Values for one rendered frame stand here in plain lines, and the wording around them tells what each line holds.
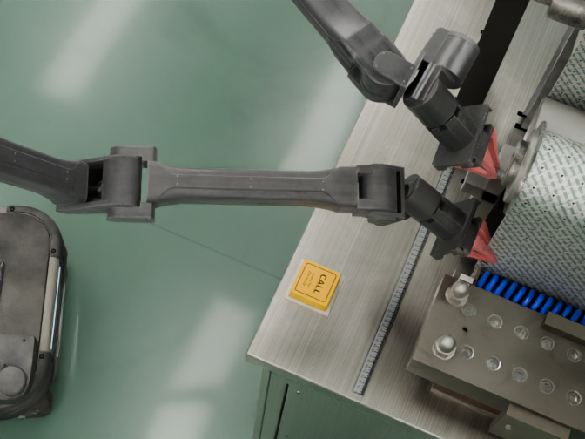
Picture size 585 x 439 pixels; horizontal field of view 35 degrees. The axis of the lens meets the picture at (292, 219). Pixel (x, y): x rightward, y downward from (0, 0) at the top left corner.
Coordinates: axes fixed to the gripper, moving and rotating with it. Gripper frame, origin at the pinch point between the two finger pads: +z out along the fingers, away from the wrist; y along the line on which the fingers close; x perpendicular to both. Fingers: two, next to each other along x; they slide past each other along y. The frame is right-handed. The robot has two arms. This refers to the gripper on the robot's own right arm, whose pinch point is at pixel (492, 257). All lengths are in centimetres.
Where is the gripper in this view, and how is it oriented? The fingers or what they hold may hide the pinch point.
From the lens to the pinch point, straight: 153.7
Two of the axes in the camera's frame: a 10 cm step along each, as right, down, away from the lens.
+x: 5.2, -1.9, -8.3
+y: -4.0, 8.1, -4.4
